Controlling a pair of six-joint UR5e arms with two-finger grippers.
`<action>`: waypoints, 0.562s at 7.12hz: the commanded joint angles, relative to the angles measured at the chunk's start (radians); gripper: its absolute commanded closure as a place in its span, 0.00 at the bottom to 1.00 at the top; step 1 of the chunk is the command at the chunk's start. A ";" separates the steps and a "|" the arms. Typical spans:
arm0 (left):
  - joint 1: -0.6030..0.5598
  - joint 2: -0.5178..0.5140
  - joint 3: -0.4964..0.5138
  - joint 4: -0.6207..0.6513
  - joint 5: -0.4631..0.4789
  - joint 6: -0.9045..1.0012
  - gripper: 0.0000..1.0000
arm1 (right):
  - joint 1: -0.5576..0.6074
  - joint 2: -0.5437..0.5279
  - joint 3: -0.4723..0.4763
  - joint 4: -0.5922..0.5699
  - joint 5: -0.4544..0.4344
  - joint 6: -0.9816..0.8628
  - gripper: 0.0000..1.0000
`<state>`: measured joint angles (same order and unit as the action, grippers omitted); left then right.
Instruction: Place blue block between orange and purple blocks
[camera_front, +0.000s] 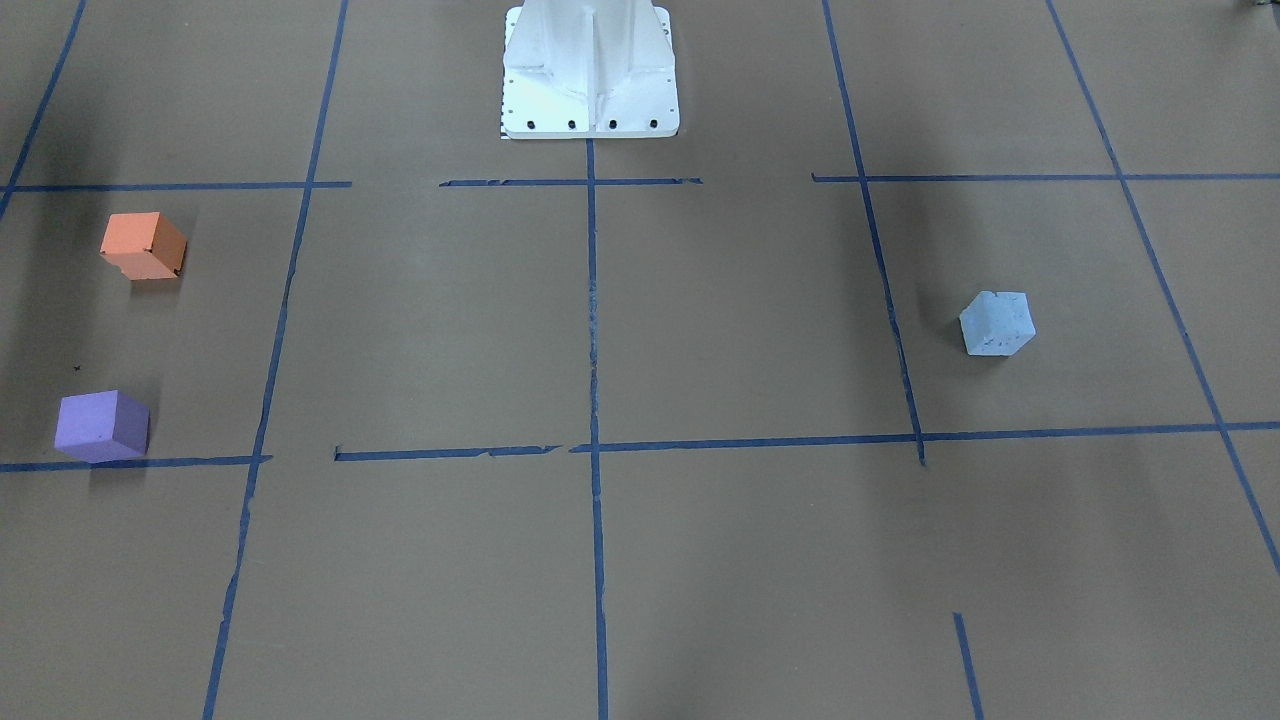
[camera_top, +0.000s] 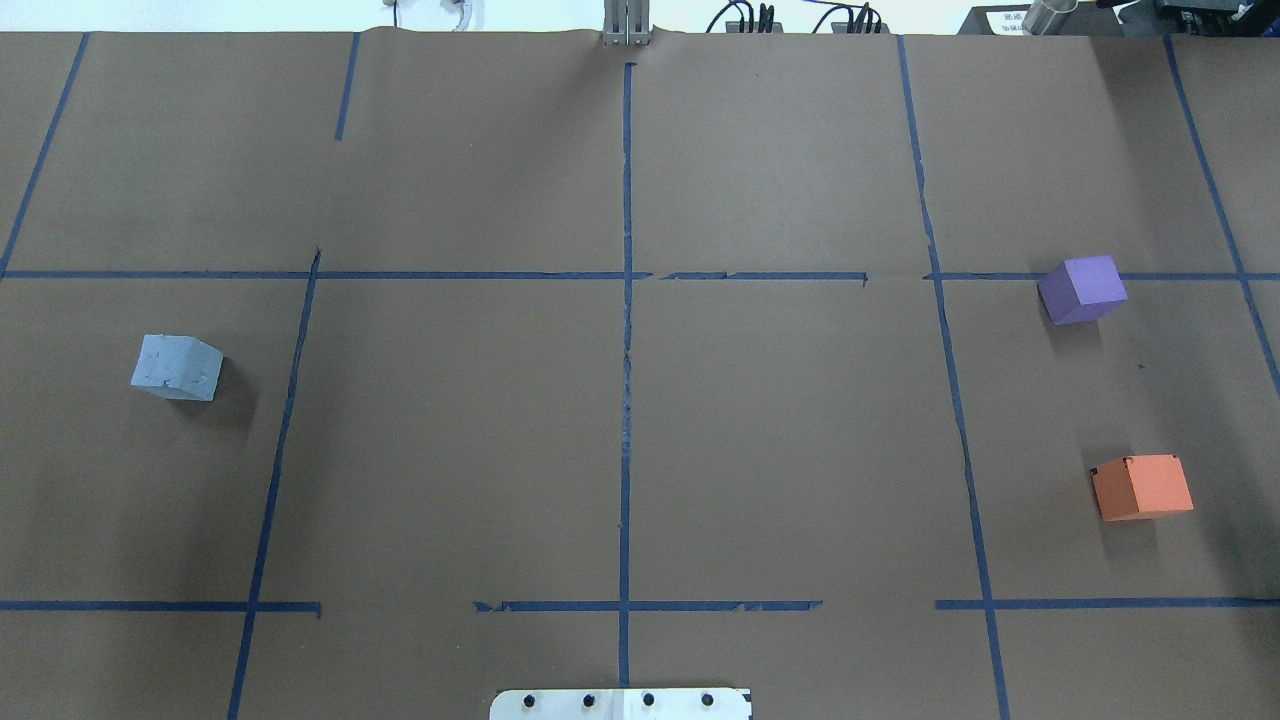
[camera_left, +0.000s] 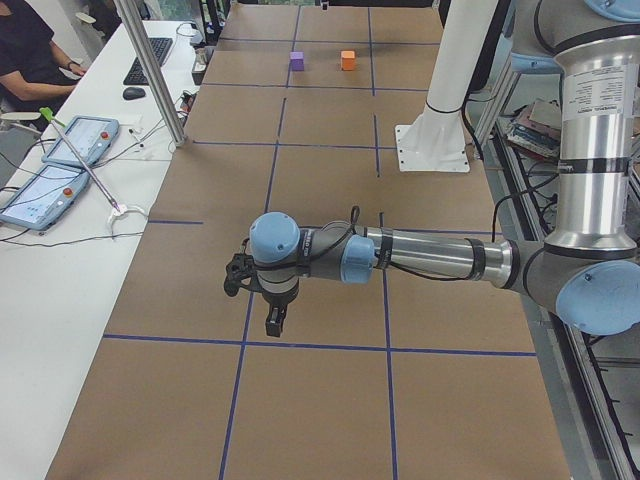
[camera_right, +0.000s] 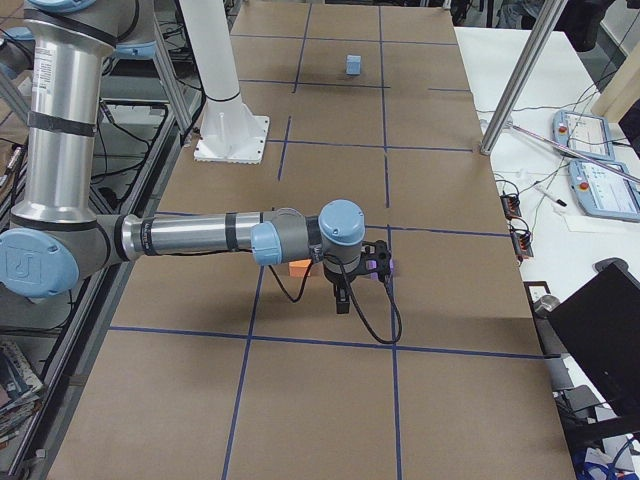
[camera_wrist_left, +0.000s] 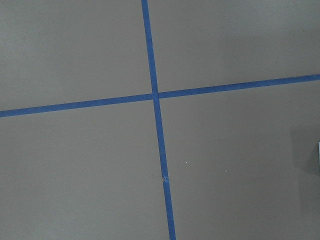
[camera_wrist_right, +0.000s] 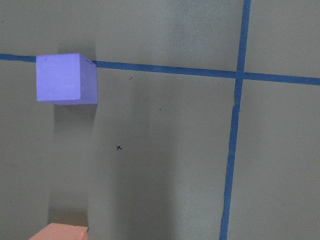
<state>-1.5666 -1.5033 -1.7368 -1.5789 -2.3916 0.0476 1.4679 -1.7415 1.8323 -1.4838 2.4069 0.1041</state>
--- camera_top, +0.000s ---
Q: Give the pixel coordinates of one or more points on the light blue foam block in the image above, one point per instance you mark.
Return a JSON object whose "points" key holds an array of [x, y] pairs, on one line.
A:
{"points": [[180, 368]]}

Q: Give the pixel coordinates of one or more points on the purple foam block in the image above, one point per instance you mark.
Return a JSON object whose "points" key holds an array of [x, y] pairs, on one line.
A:
{"points": [[1082, 290]]}

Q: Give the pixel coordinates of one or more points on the orange foam block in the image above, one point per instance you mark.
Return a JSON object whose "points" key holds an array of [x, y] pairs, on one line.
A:
{"points": [[1141, 487]]}

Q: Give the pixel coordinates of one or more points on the aluminium frame post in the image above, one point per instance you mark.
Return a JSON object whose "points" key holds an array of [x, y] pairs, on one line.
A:
{"points": [[627, 23]]}

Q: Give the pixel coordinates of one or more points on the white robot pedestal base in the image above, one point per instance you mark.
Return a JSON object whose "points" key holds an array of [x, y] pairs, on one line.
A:
{"points": [[624, 703]]}

